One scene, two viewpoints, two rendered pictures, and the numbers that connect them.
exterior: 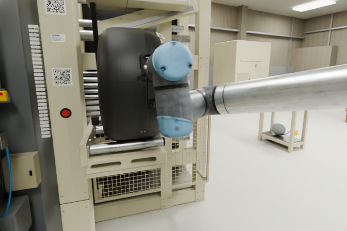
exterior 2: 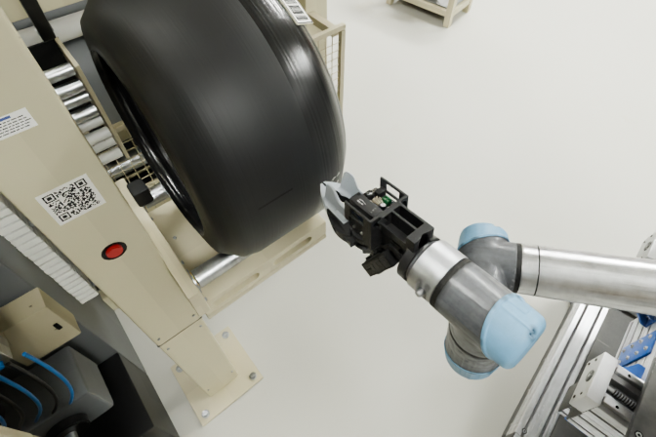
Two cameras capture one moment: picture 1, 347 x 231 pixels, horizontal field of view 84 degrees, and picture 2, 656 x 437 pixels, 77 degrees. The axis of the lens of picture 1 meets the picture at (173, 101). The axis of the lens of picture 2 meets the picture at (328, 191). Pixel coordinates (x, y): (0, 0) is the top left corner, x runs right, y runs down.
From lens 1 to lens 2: 0.63 m
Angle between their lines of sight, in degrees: 46
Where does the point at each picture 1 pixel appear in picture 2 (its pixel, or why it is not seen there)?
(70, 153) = (149, 293)
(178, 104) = not seen: hidden behind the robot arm
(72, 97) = (114, 221)
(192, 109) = not seen: hidden behind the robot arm
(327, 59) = not seen: outside the picture
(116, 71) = (254, 189)
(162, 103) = (478, 366)
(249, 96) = (584, 298)
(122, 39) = (228, 94)
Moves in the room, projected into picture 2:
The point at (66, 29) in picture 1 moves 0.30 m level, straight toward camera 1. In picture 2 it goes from (20, 90) to (173, 218)
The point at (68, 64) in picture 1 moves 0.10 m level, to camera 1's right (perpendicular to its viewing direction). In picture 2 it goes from (75, 168) to (143, 149)
